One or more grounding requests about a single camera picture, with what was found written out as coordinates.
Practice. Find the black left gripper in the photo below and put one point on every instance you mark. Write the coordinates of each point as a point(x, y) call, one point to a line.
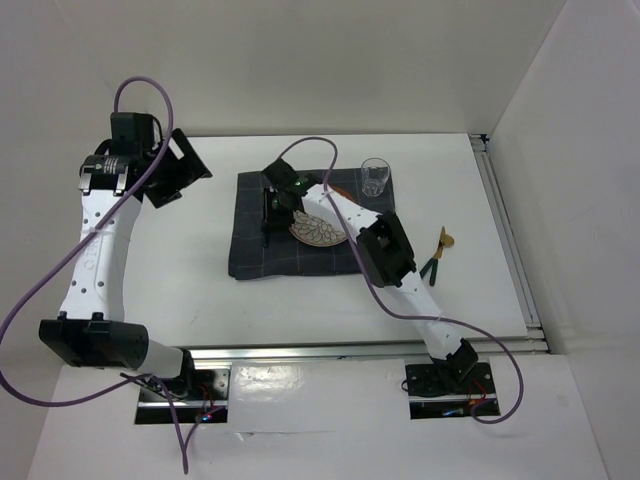
point(183, 176)

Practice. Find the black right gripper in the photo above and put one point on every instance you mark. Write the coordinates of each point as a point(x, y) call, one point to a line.
point(269, 218)

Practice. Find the floral plate orange rim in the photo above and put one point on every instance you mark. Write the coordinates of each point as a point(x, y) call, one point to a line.
point(314, 231)

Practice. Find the dark checked cloth napkin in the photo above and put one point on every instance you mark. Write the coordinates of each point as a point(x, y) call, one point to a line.
point(251, 259)

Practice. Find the clear plastic cup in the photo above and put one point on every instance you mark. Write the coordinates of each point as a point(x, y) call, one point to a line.
point(375, 173)

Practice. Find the gold spoon green handle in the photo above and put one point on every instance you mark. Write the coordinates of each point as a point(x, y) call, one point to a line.
point(445, 241)

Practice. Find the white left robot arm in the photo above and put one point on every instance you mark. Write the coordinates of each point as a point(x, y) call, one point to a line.
point(90, 329)

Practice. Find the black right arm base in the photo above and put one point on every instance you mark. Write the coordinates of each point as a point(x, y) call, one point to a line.
point(434, 395)

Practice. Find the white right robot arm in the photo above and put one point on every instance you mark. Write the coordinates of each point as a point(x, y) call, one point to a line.
point(387, 257)

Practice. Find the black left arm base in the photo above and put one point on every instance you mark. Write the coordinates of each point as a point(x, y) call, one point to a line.
point(200, 395)

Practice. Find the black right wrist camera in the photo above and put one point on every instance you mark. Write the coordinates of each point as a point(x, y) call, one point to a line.
point(281, 176)

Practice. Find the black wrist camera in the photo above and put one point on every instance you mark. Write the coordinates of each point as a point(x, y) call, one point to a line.
point(281, 176)
point(131, 132)

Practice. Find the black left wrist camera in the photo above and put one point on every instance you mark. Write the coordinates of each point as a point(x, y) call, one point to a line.
point(131, 132)

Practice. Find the gold knife green handle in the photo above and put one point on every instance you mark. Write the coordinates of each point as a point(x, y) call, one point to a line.
point(425, 270)

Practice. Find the aluminium right side rail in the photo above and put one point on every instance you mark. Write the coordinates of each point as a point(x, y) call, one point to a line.
point(520, 280)

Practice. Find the aluminium front table rail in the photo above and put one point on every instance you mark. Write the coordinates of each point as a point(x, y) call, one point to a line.
point(535, 344)

